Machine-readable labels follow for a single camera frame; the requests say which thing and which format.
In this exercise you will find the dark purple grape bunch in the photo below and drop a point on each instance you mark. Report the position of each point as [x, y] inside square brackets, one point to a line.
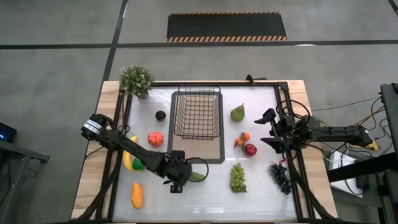
[281, 179]

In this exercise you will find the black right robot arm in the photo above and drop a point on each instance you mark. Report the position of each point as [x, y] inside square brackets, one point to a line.
[335, 132]

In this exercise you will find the black cart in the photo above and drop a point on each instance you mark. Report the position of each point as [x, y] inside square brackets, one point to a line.
[390, 105]

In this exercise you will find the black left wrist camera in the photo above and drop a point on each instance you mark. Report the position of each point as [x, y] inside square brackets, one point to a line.
[176, 188]

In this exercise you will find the small potted green plant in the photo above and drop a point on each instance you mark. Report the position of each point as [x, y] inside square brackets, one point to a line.
[136, 80]

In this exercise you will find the black table-level camera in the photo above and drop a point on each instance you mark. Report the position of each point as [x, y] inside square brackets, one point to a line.
[251, 79]

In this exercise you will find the black hazard-striped floor mat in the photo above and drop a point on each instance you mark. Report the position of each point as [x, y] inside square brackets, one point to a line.
[226, 26]

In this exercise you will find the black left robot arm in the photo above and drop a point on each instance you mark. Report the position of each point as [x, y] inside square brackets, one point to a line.
[130, 146]

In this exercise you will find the black device with blue light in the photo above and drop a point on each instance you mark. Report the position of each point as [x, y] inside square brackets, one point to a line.
[7, 133]

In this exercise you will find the yellow power plug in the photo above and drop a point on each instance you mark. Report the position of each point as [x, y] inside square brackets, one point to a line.
[373, 145]

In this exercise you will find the grey side table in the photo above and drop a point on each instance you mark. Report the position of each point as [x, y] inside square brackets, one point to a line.
[18, 155]

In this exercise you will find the red apple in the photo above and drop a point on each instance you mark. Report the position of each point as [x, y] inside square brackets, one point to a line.
[250, 150]

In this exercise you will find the green cucumber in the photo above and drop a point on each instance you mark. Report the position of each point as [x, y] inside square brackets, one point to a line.
[197, 177]

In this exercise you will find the white box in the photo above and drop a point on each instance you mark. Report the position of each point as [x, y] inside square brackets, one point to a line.
[342, 168]

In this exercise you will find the brown mat with dark border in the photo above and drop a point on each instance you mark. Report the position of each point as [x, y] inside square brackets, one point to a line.
[199, 151]

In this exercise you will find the dark avocado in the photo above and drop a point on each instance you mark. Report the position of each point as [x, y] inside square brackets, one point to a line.
[160, 115]

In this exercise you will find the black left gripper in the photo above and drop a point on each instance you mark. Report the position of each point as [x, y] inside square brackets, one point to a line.
[177, 168]

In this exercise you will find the black aluminium table frame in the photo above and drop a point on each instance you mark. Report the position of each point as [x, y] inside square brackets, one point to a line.
[217, 84]

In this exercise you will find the green grape bunch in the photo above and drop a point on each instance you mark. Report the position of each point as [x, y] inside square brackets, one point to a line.
[237, 179]

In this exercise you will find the green pear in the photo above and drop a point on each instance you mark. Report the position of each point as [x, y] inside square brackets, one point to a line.
[237, 114]

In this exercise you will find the green lime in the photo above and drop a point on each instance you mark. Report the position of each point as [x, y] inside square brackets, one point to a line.
[138, 165]

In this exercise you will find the small orange carrot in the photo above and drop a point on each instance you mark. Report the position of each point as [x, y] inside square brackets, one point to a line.
[242, 140]

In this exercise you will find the yellow banana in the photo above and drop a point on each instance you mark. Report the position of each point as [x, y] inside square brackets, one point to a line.
[127, 160]

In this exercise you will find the orange-red ribbed tomato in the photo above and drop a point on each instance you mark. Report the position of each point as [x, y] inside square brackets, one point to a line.
[155, 139]

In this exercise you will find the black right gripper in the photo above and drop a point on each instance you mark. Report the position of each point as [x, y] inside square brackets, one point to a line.
[286, 133]

